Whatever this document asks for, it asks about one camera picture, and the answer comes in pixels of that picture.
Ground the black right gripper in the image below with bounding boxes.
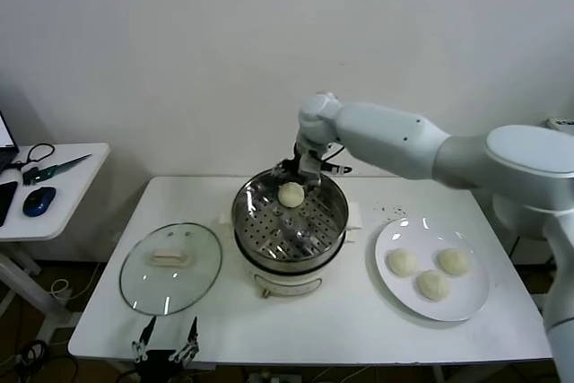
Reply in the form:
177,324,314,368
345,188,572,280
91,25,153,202
271,141,326,189

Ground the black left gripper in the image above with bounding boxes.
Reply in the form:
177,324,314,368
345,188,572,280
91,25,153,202
132,314,201,378

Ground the white steamed baozi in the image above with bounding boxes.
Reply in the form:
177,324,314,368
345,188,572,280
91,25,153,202
437,247,471,276
387,248,419,277
277,181,306,209
414,269,450,302

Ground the glass lid with cream handle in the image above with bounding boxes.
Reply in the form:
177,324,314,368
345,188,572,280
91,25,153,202
118,222,224,317

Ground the stainless steel steamer basket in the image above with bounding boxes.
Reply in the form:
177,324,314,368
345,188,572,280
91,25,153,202
218,166,363,270

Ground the cream electric cooker base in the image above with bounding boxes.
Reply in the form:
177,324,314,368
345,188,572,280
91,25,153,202
232,221,360,300

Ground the white side table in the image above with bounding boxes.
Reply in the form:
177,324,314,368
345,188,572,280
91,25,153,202
0,143,111,344

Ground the blue computer mouse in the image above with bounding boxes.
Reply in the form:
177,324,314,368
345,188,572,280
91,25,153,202
22,186,57,217

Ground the white round plate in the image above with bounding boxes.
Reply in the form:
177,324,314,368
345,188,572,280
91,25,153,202
374,216,491,323

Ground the computer monitor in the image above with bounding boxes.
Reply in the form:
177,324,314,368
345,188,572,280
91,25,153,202
0,109,22,173

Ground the white cabinet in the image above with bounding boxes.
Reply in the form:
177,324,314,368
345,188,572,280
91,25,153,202
544,117,574,134

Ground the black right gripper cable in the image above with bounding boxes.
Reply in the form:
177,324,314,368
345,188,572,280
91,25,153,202
320,143,353,176

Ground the white floor cable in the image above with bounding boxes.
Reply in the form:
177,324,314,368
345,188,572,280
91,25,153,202
49,261,107,303

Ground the black floor cable bundle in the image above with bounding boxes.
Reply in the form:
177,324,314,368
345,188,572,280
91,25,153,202
13,340,50,378

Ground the black looped cable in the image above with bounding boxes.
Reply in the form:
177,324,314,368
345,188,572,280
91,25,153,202
4,144,56,173

